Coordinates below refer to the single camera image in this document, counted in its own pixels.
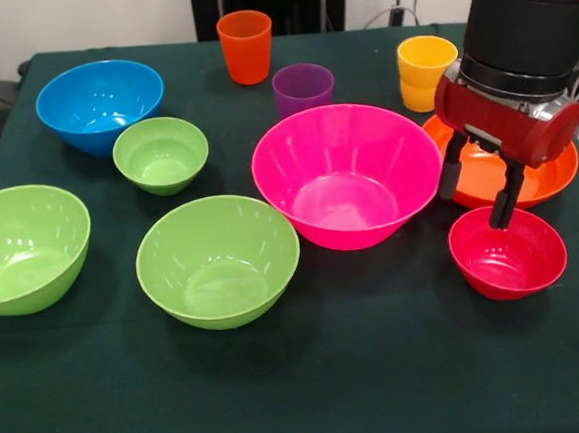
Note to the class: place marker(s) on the black power plug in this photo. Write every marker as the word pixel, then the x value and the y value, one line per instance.
pixel 396 16

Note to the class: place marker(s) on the orange plastic bowl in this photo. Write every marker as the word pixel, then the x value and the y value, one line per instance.
pixel 542 181

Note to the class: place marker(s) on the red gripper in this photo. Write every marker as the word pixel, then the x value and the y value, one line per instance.
pixel 492 120

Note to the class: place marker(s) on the yellow plastic cup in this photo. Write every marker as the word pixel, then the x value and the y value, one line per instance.
pixel 418 98
pixel 422 58

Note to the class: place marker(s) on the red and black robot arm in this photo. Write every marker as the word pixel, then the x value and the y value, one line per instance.
pixel 519 18

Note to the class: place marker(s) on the small green plastic bowl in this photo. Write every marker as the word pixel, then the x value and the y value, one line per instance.
pixel 160 161

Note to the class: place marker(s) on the pink plastic bowl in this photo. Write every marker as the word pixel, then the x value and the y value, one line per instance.
pixel 347 182

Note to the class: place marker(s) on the purple plastic cup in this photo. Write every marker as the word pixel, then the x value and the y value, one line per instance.
pixel 304 92

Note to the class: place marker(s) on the small red plastic bowl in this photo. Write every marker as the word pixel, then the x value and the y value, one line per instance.
pixel 508 259

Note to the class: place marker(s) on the large green plastic bowl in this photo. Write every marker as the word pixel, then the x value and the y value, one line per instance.
pixel 21 247
pixel 218 262

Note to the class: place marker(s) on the orange plastic cup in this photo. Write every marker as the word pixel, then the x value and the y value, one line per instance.
pixel 246 49

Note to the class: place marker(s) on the blue plastic bowl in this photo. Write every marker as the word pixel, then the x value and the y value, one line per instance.
pixel 100 101

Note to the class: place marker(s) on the dark green tablecloth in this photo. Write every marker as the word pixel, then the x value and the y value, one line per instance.
pixel 332 373

